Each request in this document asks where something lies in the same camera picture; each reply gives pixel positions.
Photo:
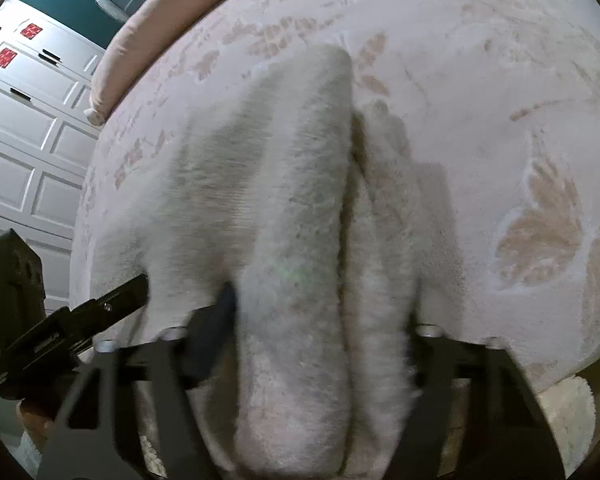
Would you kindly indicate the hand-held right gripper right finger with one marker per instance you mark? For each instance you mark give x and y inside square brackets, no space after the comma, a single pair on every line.
[440,385]

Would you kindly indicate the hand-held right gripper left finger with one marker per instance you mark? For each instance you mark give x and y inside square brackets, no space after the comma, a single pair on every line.
[212,325]

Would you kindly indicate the leaf-patterned pink bed blanket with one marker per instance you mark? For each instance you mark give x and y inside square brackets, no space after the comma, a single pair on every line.
[480,85]

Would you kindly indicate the cream shaggy rug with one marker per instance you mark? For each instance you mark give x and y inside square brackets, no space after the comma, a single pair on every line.
[570,425]

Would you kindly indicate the white panelled wardrobe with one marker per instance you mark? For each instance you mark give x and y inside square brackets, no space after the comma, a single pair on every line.
[35,135]

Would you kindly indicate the cream fuzzy sweater black heart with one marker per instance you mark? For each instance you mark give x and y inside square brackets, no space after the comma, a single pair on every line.
[295,220]

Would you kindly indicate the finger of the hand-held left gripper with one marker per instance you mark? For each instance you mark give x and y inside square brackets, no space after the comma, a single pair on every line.
[120,300]

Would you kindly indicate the red wardrobe sticker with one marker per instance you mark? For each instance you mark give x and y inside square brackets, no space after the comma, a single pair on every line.
[5,57]
[31,31]

